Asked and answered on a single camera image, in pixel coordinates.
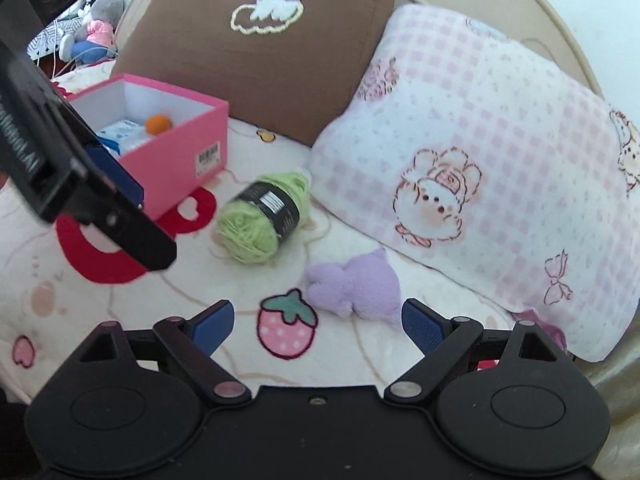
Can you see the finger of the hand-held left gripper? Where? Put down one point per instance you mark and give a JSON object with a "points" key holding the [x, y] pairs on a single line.
{"points": [[30, 150], [120, 177]]}

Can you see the orange makeup sponge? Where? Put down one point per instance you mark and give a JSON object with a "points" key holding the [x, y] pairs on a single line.
{"points": [[157, 125]]}

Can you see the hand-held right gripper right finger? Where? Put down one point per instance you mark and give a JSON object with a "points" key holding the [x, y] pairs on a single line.
{"points": [[422, 327]]}

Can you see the grey rabbit plush toy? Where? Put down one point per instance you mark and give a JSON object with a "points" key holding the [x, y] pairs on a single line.
{"points": [[107, 7]]}

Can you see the black white patterned cloth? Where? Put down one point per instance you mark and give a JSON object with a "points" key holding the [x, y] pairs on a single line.
{"points": [[45, 42]]}

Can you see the light blue wet wipe packet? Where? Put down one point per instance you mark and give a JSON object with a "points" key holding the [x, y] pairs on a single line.
{"points": [[122, 132]]}

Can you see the pink checked pillow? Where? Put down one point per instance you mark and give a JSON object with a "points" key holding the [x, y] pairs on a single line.
{"points": [[500, 135]]}

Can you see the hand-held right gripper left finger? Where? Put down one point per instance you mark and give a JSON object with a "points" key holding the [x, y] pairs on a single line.
{"points": [[215, 327]]}

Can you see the purple plush toy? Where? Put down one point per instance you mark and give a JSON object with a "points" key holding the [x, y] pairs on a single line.
{"points": [[360, 285]]}

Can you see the brown pillow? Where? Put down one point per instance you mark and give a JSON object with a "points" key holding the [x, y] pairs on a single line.
{"points": [[200, 60]]}

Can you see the pink cardboard box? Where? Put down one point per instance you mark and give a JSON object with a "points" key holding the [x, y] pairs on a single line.
{"points": [[175, 175]]}

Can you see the green yarn ball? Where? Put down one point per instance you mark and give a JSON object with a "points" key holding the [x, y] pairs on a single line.
{"points": [[245, 230]]}

